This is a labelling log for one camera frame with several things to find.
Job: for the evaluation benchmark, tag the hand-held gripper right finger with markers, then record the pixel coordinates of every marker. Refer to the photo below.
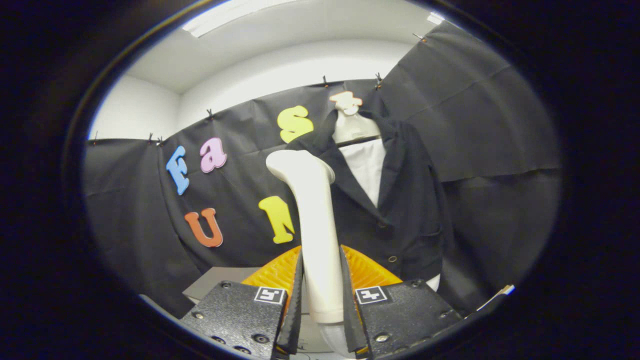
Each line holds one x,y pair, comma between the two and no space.
348,315

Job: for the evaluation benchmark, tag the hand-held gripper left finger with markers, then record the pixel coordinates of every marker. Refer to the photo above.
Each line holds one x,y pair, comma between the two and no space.
294,320

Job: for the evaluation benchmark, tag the white garment steamer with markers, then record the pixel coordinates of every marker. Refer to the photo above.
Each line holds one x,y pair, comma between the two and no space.
315,225

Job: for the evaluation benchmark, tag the black jacket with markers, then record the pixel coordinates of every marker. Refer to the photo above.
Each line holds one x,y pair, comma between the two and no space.
410,210

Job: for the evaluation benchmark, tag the grey cabinet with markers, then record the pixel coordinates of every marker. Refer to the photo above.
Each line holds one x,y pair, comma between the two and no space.
220,276

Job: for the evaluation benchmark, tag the white mannequin torso on stand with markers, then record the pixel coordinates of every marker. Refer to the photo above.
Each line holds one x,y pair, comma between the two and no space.
367,165

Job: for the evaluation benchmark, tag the black backdrop cloth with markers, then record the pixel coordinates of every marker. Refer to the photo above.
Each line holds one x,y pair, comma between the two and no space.
475,125

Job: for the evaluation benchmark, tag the row of small backdrop clips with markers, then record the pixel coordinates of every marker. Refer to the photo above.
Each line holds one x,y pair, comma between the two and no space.
378,80

